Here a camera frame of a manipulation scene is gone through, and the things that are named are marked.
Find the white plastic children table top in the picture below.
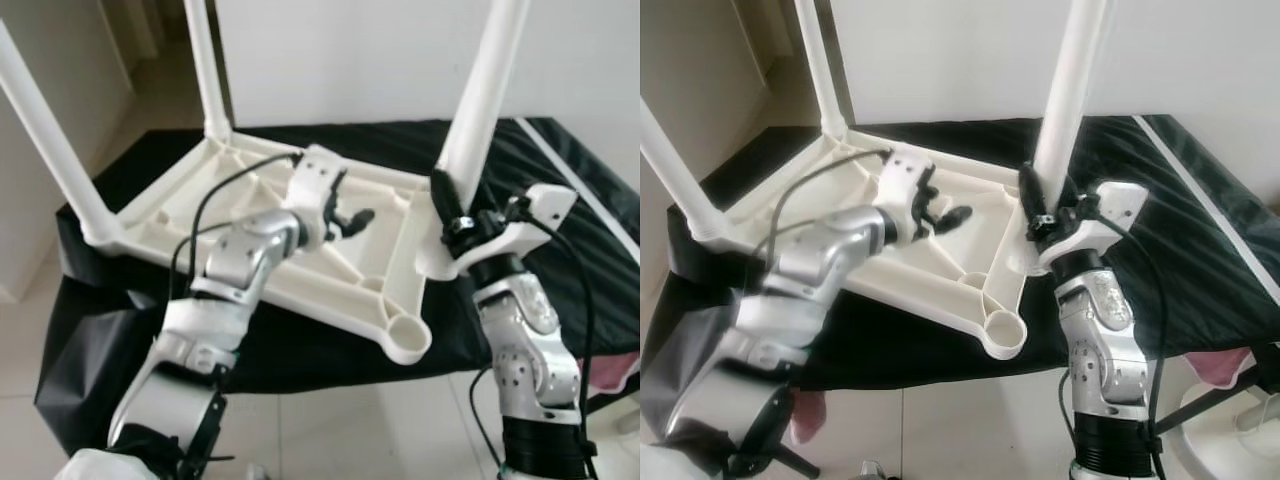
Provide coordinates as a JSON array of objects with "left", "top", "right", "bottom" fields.
[
  {"left": 85, "top": 135, "right": 471, "bottom": 366},
  {"left": 690, "top": 130, "right": 1056, "bottom": 361}
]

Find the black table cloth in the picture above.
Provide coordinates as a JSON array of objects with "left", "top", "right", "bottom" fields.
[
  {"left": 640, "top": 115, "right": 1280, "bottom": 451},
  {"left": 35, "top": 118, "right": 641, "bottom": 456}
]

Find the long white strip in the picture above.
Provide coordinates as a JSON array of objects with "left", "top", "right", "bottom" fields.
[
  {"left": 513, "top": 118, "right": 641, "bottom": 263},
  {"left": 1133, "top": 115, "right": 1280, "bottom": 268}
]

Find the pink cloth item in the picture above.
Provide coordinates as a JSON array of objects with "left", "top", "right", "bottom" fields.
[
  {"left": 588, "top": 352, "right": 641, "bottom": 396},
  {"left": 790, "top": 390, "right": 829, "bottom": 446},
  {"left": 1185, "top": 348, "right": 1256, "bottom": 389}
]

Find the black stand bar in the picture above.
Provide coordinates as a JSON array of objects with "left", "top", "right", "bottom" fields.
[
  {"left": 775, "top": 450, "right": 821, "bottom": 479},
  {"left": 1160, "top": 365, "right": 1280, "bottom": 436},
  {"left": 585, "top": 385, "right": 641, "bottom": 416}
]

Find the white round stand base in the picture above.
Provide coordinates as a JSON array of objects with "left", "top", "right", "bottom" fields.
[{"left": 1170, "top": 385, "right": 1280, "bottom": 480}]

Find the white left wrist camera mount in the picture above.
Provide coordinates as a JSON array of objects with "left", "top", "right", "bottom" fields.
[
  {"left": 875, "top": 148, "right": 941, "bottom": 241},
  {"left": 285, "top": 145, "right": 349, "bottom": 246}
]

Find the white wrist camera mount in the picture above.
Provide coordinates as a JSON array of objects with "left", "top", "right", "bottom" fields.
[
  {"left": 1040, "top": 180, "right": 1149, "bottom": 271},
  {"left": 455, "top": 183, "right": 579, "bottom": 276},
  {"left": 875, "top": 148, "right": 941, "bottom": 241},
  {"left": 285, "top": 145, "right": 349, "bottom": 246}
]

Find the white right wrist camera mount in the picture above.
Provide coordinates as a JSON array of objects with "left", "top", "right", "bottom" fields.
[
  {"left": 1040, "top": 180, "right": 1149, "bottom": 271},
  {"left": 455, "top": 183, "right": 579, "bottom": 276}
]

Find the beige door frame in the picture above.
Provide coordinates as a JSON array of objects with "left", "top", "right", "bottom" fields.
[
  {"left": 100, "top": 0, "right": 161, "bottom": 61},
  {"left": 745, "top": 0, "right": 801, "bottom": 61}
]

